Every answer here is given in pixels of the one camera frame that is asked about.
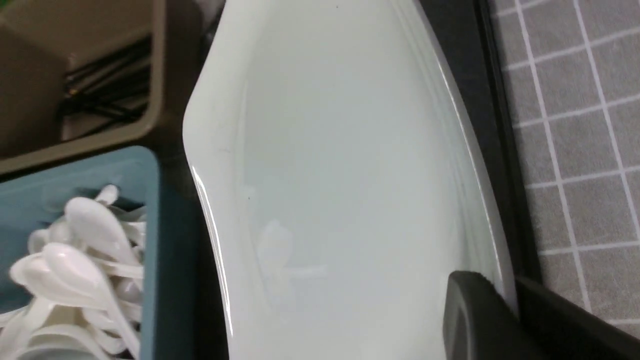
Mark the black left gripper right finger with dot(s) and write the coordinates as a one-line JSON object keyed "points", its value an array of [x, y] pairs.
{"points": [[565, 331]]}

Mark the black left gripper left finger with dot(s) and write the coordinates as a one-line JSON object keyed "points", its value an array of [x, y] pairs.
{"points": [[479, 325]]}

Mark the large white square plate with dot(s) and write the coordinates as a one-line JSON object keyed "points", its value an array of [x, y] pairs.
{"points": [[350, 175]]}

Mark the grey checkered tablecloth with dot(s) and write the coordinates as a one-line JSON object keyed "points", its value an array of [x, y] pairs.
{"points": [[572, 76]]}

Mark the white spoon front centre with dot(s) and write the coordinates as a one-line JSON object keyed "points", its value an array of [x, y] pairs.
{"points": [[100, 229]]}

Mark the white spoon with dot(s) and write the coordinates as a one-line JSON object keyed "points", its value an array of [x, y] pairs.
{"points": [[78, 271], [100, 229]]}

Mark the white spoon front right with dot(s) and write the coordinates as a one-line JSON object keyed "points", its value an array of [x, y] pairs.
{"points": [[78, 271]]}

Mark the pile of black chopsticks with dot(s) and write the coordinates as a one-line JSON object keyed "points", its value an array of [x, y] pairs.
{"points": [[115, 87]]}

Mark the teal plastic bin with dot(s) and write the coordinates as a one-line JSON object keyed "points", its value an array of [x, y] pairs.
{"points": [[170, 257]]}

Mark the brown plastic bin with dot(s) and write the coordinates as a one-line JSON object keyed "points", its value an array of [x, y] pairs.
{"points": [[42, 39]]}

